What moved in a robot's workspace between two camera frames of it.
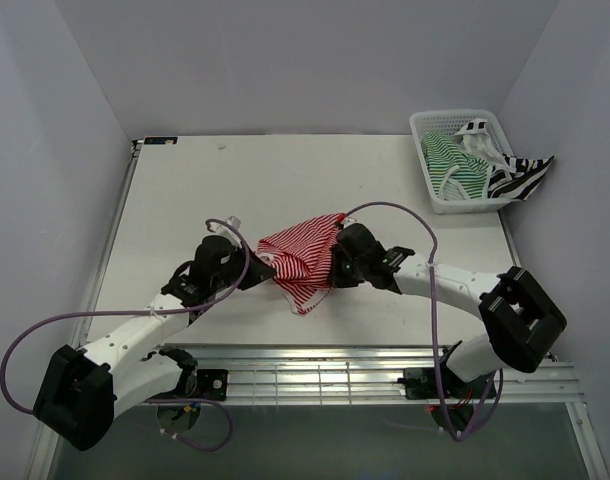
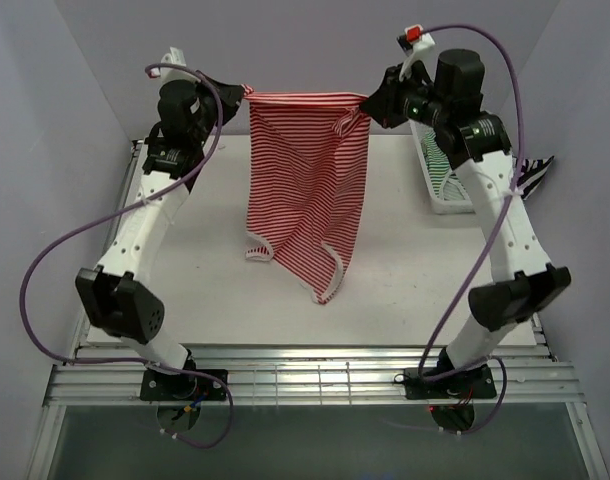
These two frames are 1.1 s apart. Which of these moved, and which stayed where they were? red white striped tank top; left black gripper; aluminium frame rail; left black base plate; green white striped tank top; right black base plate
Moved: left black gripper; red white striped tank top
Stayed: right black base plate; aluminium frame rail; left black base plate; green white striped tank top
